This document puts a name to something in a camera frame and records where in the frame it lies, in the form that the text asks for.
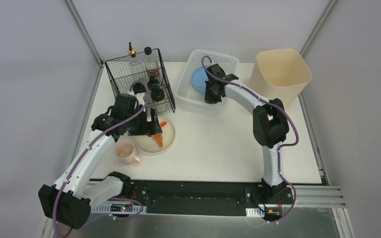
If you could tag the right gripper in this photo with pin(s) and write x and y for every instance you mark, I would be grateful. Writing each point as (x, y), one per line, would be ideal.
(212, 95)

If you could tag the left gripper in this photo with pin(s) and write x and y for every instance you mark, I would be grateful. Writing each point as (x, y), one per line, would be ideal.
(150, 123)

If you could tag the cream plate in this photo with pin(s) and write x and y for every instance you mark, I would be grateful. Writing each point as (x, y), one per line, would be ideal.
(149, 145)

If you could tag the blue plate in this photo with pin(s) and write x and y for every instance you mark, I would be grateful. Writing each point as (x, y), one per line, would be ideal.
(198, 79)

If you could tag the black lid jar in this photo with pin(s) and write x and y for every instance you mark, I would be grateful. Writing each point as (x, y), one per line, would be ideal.
(153, 83)
(138, 87)
(157, 95)

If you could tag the pink mug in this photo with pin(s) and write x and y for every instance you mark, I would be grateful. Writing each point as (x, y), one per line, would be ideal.
(126, 152)

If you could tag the red label sauce bottle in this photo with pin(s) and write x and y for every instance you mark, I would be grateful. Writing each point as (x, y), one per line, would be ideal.
(151, 63)

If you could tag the gold cap oil bottle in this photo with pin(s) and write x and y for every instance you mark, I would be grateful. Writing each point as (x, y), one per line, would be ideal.
(135, 64)

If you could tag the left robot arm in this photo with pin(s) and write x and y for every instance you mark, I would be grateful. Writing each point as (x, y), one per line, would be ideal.
(69, 201)

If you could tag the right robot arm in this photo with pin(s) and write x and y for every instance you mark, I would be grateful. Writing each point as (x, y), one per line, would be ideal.
(270, 125)

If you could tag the orange fried piece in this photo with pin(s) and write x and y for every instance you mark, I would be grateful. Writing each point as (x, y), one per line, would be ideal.
(159, 140)

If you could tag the white plastic basket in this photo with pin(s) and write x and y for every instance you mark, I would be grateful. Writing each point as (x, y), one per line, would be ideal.
(192, 97)

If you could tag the beige trash bin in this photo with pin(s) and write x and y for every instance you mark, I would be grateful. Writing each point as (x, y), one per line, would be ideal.
(280, 73)

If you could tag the black wire rack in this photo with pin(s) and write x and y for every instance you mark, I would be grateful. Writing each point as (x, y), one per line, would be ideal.
(121, 79)

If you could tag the black base frame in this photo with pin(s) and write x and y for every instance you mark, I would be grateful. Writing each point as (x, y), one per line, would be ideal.
(218, 198)

